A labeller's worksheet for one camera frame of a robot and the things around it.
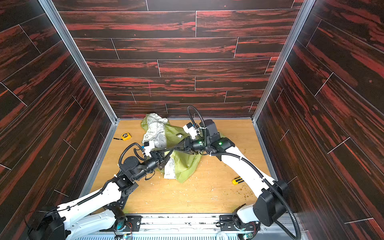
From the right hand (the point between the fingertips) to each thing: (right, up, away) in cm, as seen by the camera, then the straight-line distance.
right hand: (176, 147), depth 70 cm
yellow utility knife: (+34, -21, +16) cm, 43 cm away
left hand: (-1, -2, -3) cm, 4 cm away
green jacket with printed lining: (+1, -10, +4) cm, 10 cm away
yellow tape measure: (-42, +4, +37) cm, 56 cm away
